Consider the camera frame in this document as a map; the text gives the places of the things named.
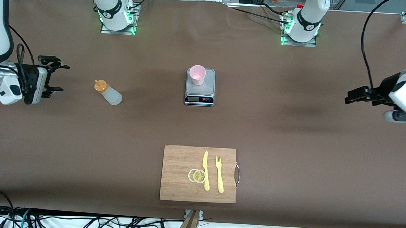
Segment black base cable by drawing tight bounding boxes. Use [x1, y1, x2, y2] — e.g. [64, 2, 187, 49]
[226, 5, 292, 26]
[260, 3, 289, 17]
[131, 0, 154, 13]

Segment metal post bracket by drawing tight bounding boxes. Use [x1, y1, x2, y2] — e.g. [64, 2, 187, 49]
[184, 209, 204, 219]

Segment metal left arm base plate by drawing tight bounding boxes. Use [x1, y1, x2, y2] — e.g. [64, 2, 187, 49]
[281, 15, 318, 47]

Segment silver digital kitchen scale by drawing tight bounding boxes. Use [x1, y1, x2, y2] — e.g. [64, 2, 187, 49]
[184, 68, 216, 107]

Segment brown table cover sheet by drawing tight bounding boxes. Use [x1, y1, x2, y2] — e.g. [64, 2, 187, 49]
[0, 0, 406, 228]

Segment wooden cutting board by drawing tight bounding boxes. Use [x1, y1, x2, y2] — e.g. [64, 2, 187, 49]
[159, 145, 241, 204]

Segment translucent sauce bottle orange cap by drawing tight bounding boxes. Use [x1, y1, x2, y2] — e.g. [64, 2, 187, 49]
[93, 79, 123, 106]

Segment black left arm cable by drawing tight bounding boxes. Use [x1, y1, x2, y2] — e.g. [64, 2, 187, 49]
[359, 0, 392, 90]

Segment yellow plastic knife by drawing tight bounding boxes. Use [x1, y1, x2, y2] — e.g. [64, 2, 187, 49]
[201, 151, 211, 192]

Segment yellow plastic fork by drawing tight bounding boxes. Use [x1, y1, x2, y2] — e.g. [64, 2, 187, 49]
[214, 156, 226, 194]

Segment teal floor cable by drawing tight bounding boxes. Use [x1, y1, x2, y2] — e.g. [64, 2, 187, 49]
[19, 208, 32, 228]

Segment lemon slice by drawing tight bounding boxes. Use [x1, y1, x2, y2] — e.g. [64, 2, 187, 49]
[193, 169, 207, 184]
[188, 168, 201, 183]

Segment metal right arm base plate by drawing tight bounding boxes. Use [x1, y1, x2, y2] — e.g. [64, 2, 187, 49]
[100, 2, 140, 35]

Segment pink plastic cup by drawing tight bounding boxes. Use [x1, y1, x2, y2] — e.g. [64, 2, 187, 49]
[189, 65, 207, 86]

